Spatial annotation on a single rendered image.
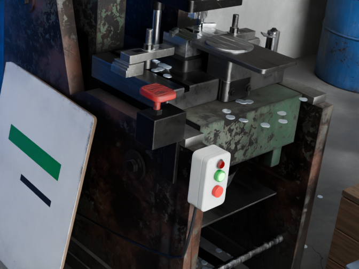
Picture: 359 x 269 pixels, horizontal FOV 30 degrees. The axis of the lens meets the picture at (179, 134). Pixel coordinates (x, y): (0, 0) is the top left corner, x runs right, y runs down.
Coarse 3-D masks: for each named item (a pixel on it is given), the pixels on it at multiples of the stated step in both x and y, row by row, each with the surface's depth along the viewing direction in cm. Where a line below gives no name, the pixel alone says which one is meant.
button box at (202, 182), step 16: (192, 160) 147; (208, 160) 144; (224, 160) 147; (192, 176) 148; (208, 176) 145; (192, 192) 149; (208, 192) 147; (224, 192) 152; (208, 208) 150; (96, 224) 183; (192, 224) 152; (128, 240) 173; (176, 256) 160
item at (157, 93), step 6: (150, 84) 143; (156, 84) 144; (144, 90) 140; (150, 90) 140; (156, 90) 141; (162, 90) 141; (168, 90) 141; (144, 96) 141; (150, 96) 139; (156, 96) 138; (162, 96) 138; (168, 96) 139; (174, 96) 141; (156, 102) 142; (156, 108) 143
